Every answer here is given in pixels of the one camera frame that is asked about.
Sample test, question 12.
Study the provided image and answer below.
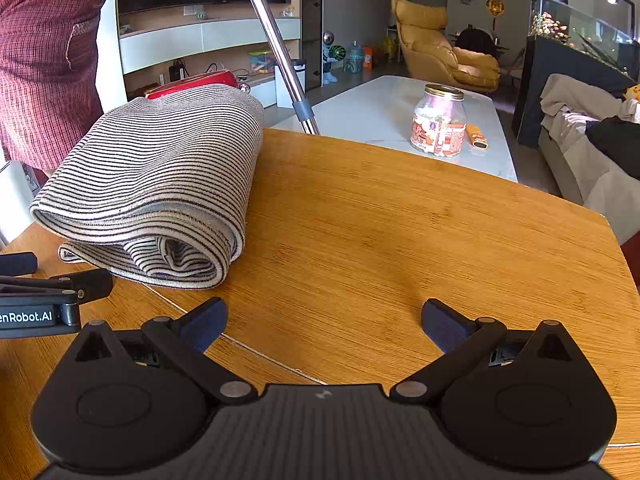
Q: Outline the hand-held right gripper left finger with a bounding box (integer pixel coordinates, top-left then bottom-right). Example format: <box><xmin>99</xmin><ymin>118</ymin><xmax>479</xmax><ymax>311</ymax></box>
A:
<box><xmin>75</xmin><ymin>296</ymin><xmax>259</xmax><ymax>406</ymax></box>

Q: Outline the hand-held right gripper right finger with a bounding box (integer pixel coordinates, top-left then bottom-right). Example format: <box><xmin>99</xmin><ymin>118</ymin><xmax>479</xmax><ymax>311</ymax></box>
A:
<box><xmin>389</xmin><ymin>298</ymin><xmax>574</xmax><ymax>404</ymax></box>

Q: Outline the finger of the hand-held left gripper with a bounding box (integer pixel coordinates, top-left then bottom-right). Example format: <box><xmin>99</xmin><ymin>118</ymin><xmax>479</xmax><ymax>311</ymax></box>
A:
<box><xmin>0</xmin><ymin>268</ymin><xmax>114</xmax><ymax>306</ymax></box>
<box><xmin>0</xmin><ymin>252</ymin><xmax>39</xmax><ymax>277</ymax></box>

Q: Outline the small orange box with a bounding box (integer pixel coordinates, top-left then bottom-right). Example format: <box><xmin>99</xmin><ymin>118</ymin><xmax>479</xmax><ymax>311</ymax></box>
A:
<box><xmin>465</xmin><ymin>124</ymin><xmax>489</xmax><ymax>152</ymax></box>

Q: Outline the glass snack jar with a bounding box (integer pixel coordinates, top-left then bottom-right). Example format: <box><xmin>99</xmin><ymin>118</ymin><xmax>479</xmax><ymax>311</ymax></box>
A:
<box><xmin>410</xmin><ymin>84</ymin><xmax>469</xmax><ymax>157</ymax></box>

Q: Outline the red fleece garment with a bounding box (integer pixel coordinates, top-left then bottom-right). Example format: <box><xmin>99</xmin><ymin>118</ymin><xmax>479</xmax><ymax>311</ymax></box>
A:
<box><xmin>619</xmin><ymin>230</ymin><xmax>640</xmax><ymax>292</ymax></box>

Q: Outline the grey sofa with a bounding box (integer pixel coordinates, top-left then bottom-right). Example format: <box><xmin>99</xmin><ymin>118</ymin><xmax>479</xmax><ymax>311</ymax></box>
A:
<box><xmin>539</xmin><ymin>74</ymin><xmax>640</xmax><ymax>246</ymax></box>

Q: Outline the white marble coffee table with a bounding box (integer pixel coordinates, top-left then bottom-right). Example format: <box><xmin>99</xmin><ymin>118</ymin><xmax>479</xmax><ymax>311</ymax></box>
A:
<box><xmin>270</xmin><ymin>75</ymin><xmax>519</xmax><ymax>184</ymax></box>

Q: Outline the red suitcase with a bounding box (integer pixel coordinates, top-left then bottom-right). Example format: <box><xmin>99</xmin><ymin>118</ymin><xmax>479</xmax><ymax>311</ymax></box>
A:
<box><xmin>145</xmin><ymin>71</ymin><xmax>240</xmax><ymax>101</ymax></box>

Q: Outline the white waste bin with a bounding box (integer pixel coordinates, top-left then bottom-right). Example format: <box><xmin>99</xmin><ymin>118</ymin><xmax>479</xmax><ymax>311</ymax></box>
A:
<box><xmin>273</xmin><ymin>59</ymin><xmax>307</xmax><ymax>109</ymax></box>

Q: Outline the white wooden media cabinet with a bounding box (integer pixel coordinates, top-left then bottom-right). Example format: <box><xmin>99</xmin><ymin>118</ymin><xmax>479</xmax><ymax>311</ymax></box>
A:
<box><xmin>116</xmin><ymin>12</ymin><xmax>305</xmax><ymax>109</ymax></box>

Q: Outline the black jacket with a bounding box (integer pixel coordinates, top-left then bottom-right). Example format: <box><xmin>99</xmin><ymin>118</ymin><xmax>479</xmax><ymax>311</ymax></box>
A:
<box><xmin>585</xmin><ymin>116</ymin><xmax>640</xmax><ymax>180</ymax></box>

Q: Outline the dark fish tank cabinet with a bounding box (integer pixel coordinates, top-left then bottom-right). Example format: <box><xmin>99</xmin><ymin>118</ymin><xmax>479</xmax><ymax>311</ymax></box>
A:
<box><xmin>516</xmin><ymin>35</ymin><xmax>639</xmax><ymax>150</ymax></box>

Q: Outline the grey sofa throw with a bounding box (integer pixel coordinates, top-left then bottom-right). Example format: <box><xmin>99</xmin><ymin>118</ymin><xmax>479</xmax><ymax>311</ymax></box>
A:
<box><xmin>540</xmin><ymin>74</ymin><xmax>626</xmax><ymax>121</ymax></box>

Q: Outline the green lidded container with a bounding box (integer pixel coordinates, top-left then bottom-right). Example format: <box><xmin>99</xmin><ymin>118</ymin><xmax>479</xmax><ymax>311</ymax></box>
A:
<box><xmin>249</xmin><ymin>49</ymin><xmax>276</xmax><ymax>75</ymax></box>

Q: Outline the blue water bottle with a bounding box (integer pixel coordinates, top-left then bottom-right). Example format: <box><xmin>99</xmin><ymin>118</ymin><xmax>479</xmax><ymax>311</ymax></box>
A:
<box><xmin>345</xmin><ymin>40</ymin><xmax>366</xmax><ymax>74</ymax></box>

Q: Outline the yellow leather armchair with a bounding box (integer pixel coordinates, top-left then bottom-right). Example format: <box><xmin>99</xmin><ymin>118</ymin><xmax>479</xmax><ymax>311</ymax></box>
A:
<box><xmin>391</xmin><ymin>0</ymin><xmax>502</xmax><ymax>94</ymax></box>

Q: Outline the white robot toy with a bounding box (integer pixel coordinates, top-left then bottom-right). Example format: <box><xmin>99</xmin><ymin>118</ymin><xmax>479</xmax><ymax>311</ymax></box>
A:
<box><xmin>322</xmin><ymin>31</ymin><xmax>347</xmax><ymax>85</ymax></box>

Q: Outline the black bag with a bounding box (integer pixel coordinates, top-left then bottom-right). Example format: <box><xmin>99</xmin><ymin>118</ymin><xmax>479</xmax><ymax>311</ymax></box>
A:
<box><xmin>452</xmin><ymin>26</ymin><xmax>497</xmax><ymax>54</ymax></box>

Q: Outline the red yellow hanging ornament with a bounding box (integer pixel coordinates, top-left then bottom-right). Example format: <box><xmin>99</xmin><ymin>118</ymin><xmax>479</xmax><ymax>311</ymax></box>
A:
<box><xmin>485</xmin><ymin>0</ymin><xmax>506</xmax><ymax>31</ymax></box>

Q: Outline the glass fish tank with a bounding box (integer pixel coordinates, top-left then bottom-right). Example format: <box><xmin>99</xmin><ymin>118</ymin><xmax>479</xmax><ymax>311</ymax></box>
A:
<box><xmin>529</xmin><ymin>0</ymin><xmax>640</xmax><ymax>69</ymax></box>

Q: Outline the metal mop handle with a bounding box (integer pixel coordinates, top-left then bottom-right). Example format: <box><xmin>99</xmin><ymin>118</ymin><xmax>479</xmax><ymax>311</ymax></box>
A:
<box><xmin>238</xmin><ymin>0</ymin><xmax>321</xmax><ymax>136</ymax></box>

